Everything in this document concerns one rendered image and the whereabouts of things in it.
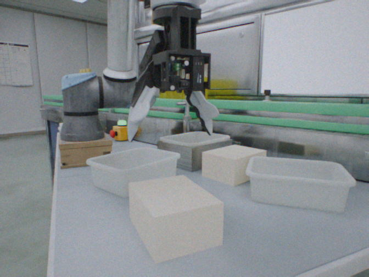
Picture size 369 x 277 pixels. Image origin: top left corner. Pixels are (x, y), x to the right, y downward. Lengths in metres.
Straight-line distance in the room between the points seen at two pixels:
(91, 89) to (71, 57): 6.38
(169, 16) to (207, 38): 0.98
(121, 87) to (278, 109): 0.55
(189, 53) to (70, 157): 0.67
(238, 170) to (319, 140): 0.30
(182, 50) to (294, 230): 0.38
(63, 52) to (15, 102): 1.62
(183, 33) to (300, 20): 0.79
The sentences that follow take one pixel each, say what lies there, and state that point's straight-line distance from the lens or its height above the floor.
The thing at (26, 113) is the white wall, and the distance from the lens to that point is 6.96.
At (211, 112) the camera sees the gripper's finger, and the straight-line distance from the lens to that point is 0.45.
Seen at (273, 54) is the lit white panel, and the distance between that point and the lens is 1.18.
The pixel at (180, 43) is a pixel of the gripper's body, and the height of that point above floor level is 1.08.
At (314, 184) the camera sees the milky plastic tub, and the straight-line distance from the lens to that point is 0.63.
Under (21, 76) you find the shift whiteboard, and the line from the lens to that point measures 6.93.
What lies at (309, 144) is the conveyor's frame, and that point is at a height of 0.84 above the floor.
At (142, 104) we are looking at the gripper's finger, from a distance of 0.42.
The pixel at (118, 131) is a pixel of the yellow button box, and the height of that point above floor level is 0.81.
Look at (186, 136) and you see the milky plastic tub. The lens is 1.03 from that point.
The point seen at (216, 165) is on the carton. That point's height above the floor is 0.80.
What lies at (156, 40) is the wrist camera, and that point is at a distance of 0.45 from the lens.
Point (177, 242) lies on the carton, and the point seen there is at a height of 0.78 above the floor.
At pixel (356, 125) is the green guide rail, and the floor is 0.91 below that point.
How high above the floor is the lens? 1.01
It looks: 10 degrees down
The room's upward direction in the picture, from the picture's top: straight up
